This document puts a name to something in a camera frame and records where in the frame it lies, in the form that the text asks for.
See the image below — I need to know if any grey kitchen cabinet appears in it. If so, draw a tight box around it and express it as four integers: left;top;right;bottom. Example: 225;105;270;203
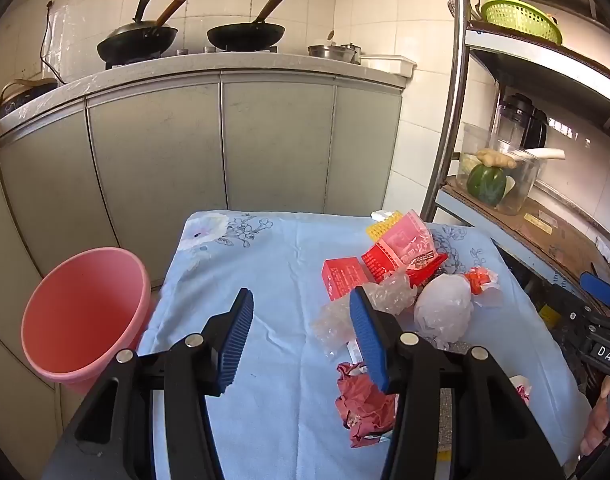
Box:
0;55;410;480

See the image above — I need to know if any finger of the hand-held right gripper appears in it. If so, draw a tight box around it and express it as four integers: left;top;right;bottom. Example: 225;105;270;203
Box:
580;272;610;311
552;285;598;348

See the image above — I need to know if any gas stove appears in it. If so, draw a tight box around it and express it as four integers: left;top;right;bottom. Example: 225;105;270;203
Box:
104;45;280;70

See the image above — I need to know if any dark red paper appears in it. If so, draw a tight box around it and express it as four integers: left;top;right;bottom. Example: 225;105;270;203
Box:
335;360;400;448

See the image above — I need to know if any small white red wrapper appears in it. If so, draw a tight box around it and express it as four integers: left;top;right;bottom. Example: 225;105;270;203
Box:
509;375;533;406

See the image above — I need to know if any white tray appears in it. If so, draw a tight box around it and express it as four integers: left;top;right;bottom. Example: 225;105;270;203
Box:
360;54;418;79

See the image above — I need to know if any red white candy wrapper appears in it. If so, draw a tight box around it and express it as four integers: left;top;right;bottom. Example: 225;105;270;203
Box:
462;266;508;308

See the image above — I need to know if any yellow foam net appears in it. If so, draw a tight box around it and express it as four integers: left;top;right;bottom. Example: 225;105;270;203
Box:
366;211;403;241

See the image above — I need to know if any black wok with spatula inside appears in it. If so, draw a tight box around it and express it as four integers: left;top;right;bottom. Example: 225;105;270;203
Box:
96;0;190;63

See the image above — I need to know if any blue floral tablecloth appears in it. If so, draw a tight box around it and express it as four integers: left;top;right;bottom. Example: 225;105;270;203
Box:
135;210;593;480

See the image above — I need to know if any red cardboard box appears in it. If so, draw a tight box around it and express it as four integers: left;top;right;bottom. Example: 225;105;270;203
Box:
322;256;373;302

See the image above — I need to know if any clear plastic wrap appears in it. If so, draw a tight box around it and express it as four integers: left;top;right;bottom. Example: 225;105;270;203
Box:
312;270;420;358

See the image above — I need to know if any red snack packet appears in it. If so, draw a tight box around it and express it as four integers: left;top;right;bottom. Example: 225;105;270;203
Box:
361;208;448;286

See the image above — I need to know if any black power cord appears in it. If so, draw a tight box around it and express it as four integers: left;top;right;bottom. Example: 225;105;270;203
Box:
41;1;62;83

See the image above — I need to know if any black wok wooden handle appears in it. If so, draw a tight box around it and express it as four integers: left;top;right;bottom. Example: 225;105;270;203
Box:
206;0;288;52

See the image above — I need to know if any dark rice cooker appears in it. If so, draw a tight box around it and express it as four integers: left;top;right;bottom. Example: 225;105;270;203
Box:
0;78;60;121

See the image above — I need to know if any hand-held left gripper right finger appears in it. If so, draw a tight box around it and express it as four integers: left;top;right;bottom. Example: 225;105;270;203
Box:
349;285;568;480

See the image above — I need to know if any green plastic basket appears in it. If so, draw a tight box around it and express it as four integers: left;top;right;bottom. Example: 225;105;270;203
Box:
480;0;564;46

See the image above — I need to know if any metal shelf rack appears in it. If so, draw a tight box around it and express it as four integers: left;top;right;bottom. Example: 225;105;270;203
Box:
420;0;610;321

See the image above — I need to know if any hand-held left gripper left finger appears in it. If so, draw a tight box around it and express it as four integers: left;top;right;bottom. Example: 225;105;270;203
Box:
42;287;256;480

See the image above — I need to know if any clear plastic jar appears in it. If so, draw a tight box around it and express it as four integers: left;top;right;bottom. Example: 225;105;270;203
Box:
460;122;542;216

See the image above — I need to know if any ginger root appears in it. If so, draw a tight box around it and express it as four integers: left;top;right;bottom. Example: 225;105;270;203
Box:
476;148;518;171

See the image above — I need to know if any person's right hand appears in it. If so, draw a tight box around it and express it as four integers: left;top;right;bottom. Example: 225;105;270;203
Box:
580;375;610;457

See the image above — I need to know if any pink plastic bucket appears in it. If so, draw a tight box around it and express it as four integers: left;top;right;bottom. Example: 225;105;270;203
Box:
21;247;153;395

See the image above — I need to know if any white plastic bag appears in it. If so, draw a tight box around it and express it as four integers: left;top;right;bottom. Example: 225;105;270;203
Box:
413;274;474;348

